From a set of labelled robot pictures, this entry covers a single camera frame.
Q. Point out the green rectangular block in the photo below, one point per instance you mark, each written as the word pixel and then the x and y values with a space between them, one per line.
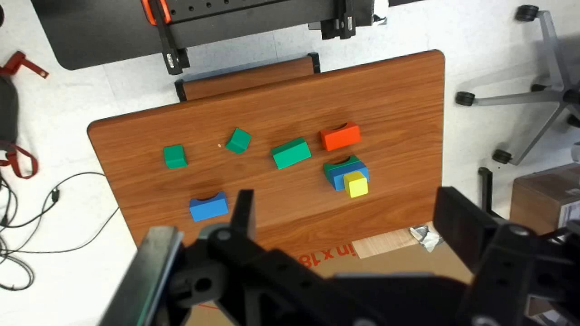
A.
pixel 291 154

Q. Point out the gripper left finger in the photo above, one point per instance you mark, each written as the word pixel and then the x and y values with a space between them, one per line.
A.
pixel 272 280

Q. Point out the yellow cube block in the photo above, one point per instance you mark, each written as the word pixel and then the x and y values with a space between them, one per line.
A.
pixel 355 184

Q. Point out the green triangular block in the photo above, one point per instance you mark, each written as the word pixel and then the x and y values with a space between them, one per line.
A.
pixel 174 157
pixel 237 141

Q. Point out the blue rectangular block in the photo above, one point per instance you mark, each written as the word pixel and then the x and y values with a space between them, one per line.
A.
pixel 339 180

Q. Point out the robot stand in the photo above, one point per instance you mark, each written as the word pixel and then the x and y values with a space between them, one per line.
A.
pixel 113 31

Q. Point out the orange clamp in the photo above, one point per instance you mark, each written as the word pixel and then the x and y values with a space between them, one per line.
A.
pixel 146 11

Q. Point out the green arch block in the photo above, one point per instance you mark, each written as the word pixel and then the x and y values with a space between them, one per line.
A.
pixel 331 171

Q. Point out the crumpled silver foil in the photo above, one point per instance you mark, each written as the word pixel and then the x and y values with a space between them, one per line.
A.
pixel 426 237

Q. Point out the cardboard box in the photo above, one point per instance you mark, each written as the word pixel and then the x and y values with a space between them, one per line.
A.
pixel 537 199

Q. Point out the office chair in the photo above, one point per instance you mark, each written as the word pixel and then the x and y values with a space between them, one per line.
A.
pixel 550 93

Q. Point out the orange arch block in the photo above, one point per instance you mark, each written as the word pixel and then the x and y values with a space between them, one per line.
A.
pixel 340 138

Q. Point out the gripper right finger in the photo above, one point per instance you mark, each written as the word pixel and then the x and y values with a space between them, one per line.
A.
pixel 507 262

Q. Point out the blue arch block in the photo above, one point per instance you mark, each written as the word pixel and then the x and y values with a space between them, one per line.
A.
pixel 208 209

